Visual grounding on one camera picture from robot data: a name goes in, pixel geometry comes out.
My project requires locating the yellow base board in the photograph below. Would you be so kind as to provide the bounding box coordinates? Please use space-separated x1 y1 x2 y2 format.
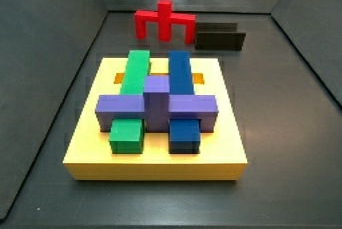
63 58 247 181

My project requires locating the black U-shaped holder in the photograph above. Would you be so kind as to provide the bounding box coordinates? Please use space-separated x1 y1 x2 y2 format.
195 22 246 51

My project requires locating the red trident-shaped block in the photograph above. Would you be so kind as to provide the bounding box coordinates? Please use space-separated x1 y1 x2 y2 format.
134 0 197 44

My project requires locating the purple cross-shaped block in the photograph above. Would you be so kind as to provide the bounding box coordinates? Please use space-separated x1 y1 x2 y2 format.
95 75 219 133

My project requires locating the blue rectangular bar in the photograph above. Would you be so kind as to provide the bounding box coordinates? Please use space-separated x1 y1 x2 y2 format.
169 51 201 154

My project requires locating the green rectangular bar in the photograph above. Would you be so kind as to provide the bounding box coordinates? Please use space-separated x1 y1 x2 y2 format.
110 50 150 154

